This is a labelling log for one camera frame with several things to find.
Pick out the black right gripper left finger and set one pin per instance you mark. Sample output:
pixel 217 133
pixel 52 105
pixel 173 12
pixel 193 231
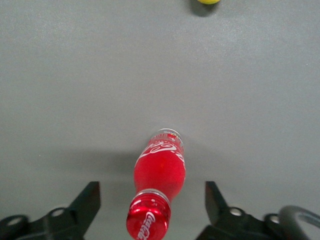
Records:
pixel 85 207

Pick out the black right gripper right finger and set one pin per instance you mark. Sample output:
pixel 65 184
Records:
pixel 216 207

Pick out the red coke bottle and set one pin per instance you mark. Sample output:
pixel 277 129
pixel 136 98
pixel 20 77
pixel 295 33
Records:
pixel 160 172

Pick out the yellow lemon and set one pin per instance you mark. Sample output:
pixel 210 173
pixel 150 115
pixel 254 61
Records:
pixel 208 1

